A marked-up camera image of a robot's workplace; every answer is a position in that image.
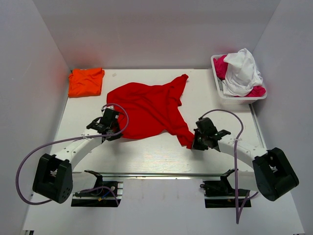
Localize red t-shirt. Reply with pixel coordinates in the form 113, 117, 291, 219
107, 74, 194, 149

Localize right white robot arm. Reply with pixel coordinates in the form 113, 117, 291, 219
192, 117, 299, 201

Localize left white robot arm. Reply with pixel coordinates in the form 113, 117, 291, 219
32, 108, 122, 204

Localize white plastic basket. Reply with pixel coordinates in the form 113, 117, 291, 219
211, 54, 267, 105

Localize folded orange t-shirt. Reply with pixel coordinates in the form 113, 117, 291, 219
68, 68, 105, 98

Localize pink t-shirt in basket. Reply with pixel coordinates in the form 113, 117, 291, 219
213, 54, 266, 98

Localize white t-shirt in basket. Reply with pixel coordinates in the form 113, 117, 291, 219
222, 48, 263, 97

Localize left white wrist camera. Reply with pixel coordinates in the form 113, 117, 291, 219
101, 105, 114, 114

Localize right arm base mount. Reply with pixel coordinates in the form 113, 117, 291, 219
200, 169, 236, 209

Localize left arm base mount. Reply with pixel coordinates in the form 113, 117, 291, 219
71, 170, 123, 208

